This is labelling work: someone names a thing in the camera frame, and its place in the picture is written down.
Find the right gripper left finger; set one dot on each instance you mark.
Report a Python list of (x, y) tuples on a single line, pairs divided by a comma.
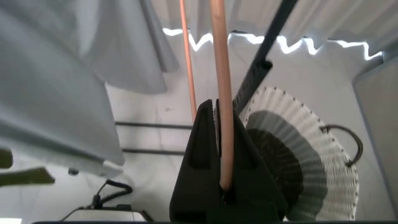
[(196, 180)]

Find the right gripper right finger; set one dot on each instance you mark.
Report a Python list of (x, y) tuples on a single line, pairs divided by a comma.
[(255, 186)]

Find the pink clothes hanger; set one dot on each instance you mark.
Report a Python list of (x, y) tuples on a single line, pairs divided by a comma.
[(223, 77)]

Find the green garment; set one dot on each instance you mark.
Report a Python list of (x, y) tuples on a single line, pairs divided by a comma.
[(28, 177)]

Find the pale grey shorts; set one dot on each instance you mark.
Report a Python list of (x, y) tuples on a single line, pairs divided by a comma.
[(46, 93)]

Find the white laundry basket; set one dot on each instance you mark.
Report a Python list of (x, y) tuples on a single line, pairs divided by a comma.
[(323, 161)]

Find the black clothes rack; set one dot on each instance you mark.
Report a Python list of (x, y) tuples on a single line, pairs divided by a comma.
[(264, 62)]

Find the white curtain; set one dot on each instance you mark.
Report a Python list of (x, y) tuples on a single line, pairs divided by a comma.
[(326, 18)]

